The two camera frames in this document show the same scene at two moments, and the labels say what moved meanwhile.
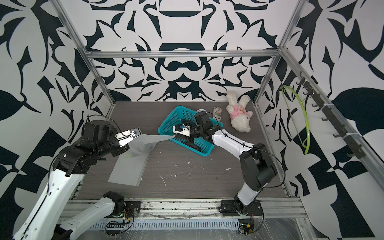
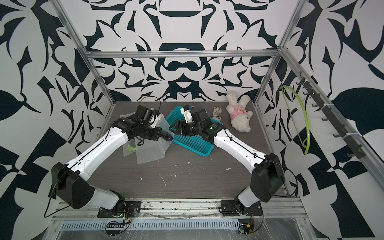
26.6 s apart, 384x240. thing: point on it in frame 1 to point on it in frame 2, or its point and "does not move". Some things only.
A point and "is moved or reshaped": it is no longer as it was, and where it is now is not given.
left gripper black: (121, 150) to (158, 133)
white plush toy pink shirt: (240, 118) does not move
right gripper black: (189, 138) to (180, 127)
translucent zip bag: (140, 147) is moved or reshaped
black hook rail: (330, 115) does not move
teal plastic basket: (181, 126) does not move
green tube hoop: (308, 134) does not move
